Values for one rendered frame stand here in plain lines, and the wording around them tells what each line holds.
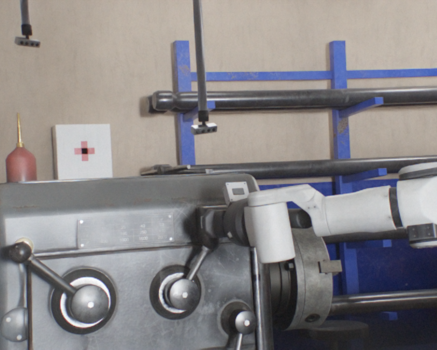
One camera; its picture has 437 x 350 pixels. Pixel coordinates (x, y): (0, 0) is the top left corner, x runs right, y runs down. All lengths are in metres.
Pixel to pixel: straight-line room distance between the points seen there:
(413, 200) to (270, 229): 0.23
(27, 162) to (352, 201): 0.84
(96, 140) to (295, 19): 1.50
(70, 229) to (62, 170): 3.19
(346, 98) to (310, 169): 0.48
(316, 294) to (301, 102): 3.12
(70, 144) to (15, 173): 2.91
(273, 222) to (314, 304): 0.60
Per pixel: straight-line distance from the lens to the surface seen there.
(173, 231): 1.75
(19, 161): 2.00
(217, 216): 1.62
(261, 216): 1.46
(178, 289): 1.68
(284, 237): 1.47
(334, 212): 1.44
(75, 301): 1.64
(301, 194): 1.44
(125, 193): 1.75
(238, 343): 1.75
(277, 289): 2.03
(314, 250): 2.04
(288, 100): 5.04
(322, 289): 2.03
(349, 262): 5.44
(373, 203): 1.42
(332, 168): 5.12
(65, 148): 4.90
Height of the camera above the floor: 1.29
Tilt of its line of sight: 1 degrees up
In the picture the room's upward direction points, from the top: 3 degrees counter-clockwise
